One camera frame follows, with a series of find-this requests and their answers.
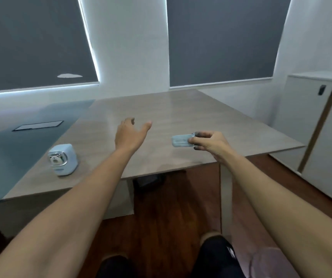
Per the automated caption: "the grey-blue desk mat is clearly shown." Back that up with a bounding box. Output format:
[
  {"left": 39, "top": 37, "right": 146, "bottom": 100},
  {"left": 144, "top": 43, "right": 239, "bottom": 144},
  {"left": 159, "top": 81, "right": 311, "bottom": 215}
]
[{"left": 0, "top": 99, "right": 96, "bottom": 205}]

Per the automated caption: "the black framed cable hatch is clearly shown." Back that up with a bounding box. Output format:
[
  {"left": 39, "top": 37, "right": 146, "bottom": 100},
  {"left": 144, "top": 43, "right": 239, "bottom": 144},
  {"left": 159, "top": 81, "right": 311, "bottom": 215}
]
[{"left": 12, "top": 120, "right": 64, "bottom": 132}]

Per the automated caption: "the light blue bear pencil sharpener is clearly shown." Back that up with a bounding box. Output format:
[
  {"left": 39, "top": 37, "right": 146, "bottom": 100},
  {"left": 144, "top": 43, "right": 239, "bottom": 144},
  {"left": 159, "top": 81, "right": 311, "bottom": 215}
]
[{"left": 48, "top": 143, "right": 78, "bottom": 176}]

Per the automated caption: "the person's left hand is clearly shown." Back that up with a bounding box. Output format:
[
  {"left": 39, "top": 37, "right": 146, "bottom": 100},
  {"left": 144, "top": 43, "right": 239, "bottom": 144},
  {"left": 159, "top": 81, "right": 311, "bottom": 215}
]
[{"left": 115, "top": 118, "right": 152, "bottom": 153}]

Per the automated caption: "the person's left leg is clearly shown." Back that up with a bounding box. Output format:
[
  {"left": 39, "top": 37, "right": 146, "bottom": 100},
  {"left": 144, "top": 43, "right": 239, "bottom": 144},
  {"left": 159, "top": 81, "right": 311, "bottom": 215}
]
[{"left": 96, "top": 254, "right": 132, "bottom": 278}]

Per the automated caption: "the black object under table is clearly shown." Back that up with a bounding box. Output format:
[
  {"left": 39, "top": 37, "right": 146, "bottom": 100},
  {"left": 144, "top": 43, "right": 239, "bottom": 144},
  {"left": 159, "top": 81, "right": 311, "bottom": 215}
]
[{"left": 132, "top": 173, "right": 167, "bottom": 195}]

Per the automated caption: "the person's left forearm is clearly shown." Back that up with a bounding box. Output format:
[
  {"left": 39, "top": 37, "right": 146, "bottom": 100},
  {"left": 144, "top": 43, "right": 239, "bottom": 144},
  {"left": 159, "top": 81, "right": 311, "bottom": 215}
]
[{"left": 0, "top": 146, "right": 137, "bottom": 278}]

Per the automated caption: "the white cabinet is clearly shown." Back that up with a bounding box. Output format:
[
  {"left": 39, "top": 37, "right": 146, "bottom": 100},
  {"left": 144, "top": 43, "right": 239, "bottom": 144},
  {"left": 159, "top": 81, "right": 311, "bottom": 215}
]
[{"left": 268, "top": 72, "right": 332, "bottom": 212}]

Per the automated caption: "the wide grey table support panel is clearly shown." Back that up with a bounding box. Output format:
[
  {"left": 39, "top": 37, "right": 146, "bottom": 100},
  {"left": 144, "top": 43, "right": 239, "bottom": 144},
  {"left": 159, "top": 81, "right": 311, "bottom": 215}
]
[{"left": 0, "top": 179, "right": 135, "bottom": 238}]

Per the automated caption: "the person's right forearm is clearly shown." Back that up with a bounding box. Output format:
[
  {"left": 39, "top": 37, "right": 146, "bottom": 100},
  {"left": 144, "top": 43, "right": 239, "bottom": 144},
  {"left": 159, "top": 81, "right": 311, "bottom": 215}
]
[{"left": 219, "top": 152, "right": 332, "bottom": 278}]

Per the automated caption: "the wide grey roller blind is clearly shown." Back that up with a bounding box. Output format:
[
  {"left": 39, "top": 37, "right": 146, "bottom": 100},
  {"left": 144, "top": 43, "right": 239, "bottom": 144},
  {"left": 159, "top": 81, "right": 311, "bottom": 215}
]
[{"left": 0, "top": 0, "right": 100, "bottom": 94}]

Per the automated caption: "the person's right hand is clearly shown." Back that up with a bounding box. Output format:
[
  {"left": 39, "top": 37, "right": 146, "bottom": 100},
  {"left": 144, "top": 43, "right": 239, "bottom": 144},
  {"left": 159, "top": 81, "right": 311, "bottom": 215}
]
[{"left": 189, "top": 131, "right": 236, "bottom": 164}]

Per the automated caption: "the small light blue plastic case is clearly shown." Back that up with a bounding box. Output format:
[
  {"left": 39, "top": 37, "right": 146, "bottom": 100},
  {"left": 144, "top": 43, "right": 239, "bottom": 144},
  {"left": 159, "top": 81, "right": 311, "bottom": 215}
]
[{"left": 171, "top": 133, "right": 196, "bottom": 148}]

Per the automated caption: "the narrow grey table support panel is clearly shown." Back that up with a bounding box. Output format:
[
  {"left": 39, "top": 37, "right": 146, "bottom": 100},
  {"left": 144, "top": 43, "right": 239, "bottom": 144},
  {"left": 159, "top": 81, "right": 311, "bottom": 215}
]
[{"left": 219, "top": 163, "right": 234, "bottom": 235}]

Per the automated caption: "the person's right leg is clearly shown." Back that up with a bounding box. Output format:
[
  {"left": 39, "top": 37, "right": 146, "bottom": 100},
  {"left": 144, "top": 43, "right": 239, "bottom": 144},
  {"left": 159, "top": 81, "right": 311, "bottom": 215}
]
[{"left": 191, "top": 232, "right": 246, "bottom": 278}]

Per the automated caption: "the person's leg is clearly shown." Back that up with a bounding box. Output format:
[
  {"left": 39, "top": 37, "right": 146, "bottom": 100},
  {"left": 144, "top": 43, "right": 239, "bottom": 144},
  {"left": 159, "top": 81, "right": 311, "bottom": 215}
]
[
  {"left": 96, "top": 254, "right": 132, "bottom": 278},
  {"left": 191, "top": 232, "right": 246, "bottom": 278}
]

